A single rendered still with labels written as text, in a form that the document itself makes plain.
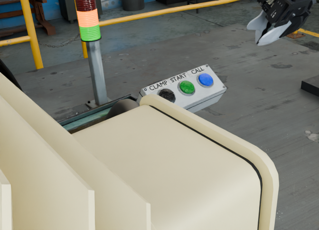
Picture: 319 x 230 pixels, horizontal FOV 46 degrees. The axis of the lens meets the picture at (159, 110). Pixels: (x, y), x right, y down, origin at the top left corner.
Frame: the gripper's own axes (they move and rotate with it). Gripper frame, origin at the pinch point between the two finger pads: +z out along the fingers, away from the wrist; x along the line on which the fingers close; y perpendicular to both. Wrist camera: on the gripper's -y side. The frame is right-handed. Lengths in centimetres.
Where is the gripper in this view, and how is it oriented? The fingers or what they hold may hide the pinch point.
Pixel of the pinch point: (263, 38)
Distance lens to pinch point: 78.9
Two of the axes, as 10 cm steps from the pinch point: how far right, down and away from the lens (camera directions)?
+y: -7.9, 3.4, -5.1
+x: 5.4, 7.7, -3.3
